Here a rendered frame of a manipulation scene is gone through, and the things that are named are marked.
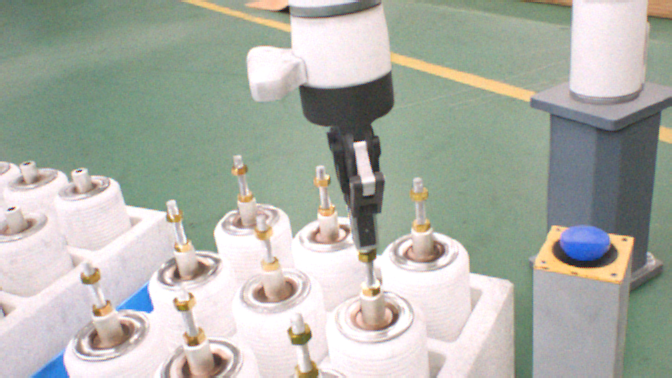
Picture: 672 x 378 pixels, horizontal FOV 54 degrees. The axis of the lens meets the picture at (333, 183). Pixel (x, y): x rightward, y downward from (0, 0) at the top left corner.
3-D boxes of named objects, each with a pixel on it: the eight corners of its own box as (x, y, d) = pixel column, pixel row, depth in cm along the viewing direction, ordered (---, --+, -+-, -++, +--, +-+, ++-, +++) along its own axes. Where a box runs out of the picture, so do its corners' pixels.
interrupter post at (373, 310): (390, 323, 61) (387, 294, 60) (367, 330, 61) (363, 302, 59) (381, 309, 64) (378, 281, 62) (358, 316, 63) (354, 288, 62)
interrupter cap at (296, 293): (227, 295, 69) (225, 289, 69) (285, 264, 73) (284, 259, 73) (265, 326, 63) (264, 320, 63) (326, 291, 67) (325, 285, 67)
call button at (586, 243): (565, 240, 59) (565, 220, 58) (612, 247, 57) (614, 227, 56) (554, 263, 56) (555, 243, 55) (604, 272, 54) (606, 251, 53)
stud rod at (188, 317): (200, 359, 58) (180, 289, 55) (191, 356, 58) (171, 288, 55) (206, 351, 59) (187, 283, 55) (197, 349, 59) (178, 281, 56)
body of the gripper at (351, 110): (402, 70, 48) (412, 184, 52) (378, 44, 55) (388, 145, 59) (301, 87, 47) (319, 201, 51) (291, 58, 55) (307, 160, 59)
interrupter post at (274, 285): (260, 293, 68) (254, 267, 67) (279, 283, 70) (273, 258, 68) (273, 303, 67) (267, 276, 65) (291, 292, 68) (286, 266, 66)
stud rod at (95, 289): (102, 323, 65) (79, 259, 61) (112, 320, 65) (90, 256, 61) (102, 329, 64) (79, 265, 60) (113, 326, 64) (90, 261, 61)
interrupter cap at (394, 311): (427, 331, 60) (427, 325, 59) (350, 356, 58) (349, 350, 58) (395, 287, 66) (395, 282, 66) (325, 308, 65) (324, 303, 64)
